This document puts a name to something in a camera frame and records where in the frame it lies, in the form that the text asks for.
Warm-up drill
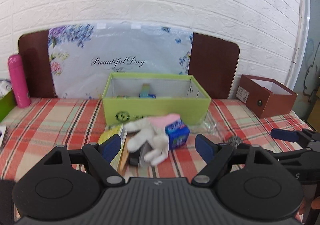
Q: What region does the green side box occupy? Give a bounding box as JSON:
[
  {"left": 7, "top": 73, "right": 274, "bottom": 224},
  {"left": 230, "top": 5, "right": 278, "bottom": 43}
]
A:
[{"left": 0, "top": 79, "right": 16, "bottom": 121}]

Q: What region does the blue item inside box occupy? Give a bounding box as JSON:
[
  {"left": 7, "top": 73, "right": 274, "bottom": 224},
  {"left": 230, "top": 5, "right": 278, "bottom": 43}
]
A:
[{"left": 139, "top": 83, "right": 156, "bottom": 99}]

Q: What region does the white window frame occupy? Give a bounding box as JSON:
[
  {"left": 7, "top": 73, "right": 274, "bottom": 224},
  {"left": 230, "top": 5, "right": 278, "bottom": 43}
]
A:
[{"left": 285, "top": 0, "right": 311, "bottom": 90}]

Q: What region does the dark brown headboard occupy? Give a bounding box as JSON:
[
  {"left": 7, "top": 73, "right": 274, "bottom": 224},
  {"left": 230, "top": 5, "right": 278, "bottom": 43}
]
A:
[{"left": 18, "top": 30, "right": 240, "bottom": 99}]

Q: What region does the yellow green paper box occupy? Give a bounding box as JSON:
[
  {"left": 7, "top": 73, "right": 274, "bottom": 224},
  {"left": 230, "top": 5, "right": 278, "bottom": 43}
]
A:
[{"left": 98, "top": 125, "right": 127, "bottom": 172}]

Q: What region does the white pink glove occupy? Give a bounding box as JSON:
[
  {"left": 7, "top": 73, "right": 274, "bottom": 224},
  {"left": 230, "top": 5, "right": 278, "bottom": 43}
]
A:
[{"left": 124, "top": 113, "right": 181, "bottom": 166}]

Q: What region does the floral plastic packaged pillow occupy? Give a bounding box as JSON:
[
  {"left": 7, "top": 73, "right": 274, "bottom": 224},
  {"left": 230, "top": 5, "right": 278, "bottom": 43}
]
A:
[{"left": 48, "top": 23, "right": 194, "bottom": 99}]

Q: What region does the clear plastic cup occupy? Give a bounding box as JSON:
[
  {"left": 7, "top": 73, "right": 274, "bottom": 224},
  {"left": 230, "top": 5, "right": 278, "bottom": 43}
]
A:
[{"left": 197, "top": 111, "right": 233, "bottom": 141}]

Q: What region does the green cardboard shoe box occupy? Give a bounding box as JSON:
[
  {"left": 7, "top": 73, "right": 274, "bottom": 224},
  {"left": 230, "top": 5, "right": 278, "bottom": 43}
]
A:
[{"left": 102, "top": 73, "right": 211, "bottom": 125}]

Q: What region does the brown cardboard shoe box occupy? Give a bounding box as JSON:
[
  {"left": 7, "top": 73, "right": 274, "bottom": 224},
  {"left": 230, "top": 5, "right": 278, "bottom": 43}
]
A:
[{"left": 236, "top": 75, "right": 297, "bottom": 119}]

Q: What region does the pink thermos bottle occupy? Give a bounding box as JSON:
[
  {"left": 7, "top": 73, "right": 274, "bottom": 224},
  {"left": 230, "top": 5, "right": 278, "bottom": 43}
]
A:
[{"left": 8, "top": 54, "right": 31, "bottom": 108}]

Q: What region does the plaid bed sheet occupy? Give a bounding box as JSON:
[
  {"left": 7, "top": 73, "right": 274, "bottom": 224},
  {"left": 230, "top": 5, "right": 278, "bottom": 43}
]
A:
[{"left": 0, "top": 97, "right": 313, "bottom": 225}]

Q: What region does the grey knitted item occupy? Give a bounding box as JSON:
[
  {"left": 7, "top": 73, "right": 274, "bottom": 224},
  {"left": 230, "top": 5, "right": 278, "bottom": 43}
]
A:
[{"left": 227, "top": 135, "right": 242, "bottom": 148}]

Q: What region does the white remote device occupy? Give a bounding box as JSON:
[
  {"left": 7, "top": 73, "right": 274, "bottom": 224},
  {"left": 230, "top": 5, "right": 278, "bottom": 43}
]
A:
[{"left": 0, "top": 125, "right": 7, "bottom": 147}]

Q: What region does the blue mentos gum box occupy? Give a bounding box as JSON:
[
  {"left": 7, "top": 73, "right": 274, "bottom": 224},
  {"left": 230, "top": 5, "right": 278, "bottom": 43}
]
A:
[{"left": 165, "top": 119, "right": 190, "bottom": 150}]

